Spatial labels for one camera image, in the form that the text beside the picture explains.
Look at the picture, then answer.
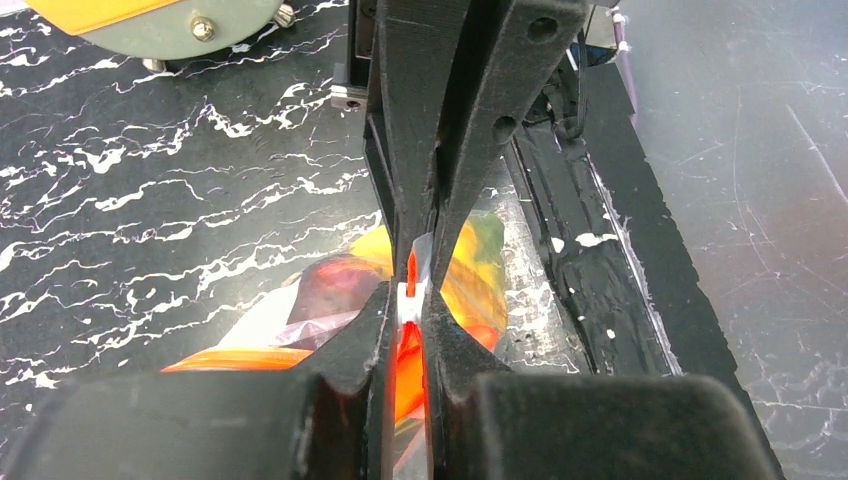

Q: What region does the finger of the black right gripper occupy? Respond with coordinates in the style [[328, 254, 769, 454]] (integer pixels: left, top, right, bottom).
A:
[[430, 1, 589, 288], [364, 1, 469, 278]]

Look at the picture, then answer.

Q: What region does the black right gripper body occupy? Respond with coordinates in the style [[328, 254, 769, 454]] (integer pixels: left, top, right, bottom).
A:
[[331, 0, 381, 110]]

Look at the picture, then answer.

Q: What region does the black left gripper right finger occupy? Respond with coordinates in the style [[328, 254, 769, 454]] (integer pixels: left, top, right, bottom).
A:
[[421, 291, 779, 479]]

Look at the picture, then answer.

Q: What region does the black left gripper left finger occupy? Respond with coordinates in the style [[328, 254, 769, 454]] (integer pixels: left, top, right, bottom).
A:
[[3, 282, 396, 479]]

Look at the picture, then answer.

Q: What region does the clear zip top bag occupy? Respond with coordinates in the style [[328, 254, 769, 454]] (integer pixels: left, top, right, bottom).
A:
[[160, 210, 510, 480]]

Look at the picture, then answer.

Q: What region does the black base bar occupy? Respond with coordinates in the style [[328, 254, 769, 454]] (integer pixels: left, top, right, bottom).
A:
[[503, 62, 786, 458]]

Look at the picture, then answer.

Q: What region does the round cylinder with coloured lid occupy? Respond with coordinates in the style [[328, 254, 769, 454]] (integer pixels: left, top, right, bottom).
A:
[[26, 0, 296, 72]]

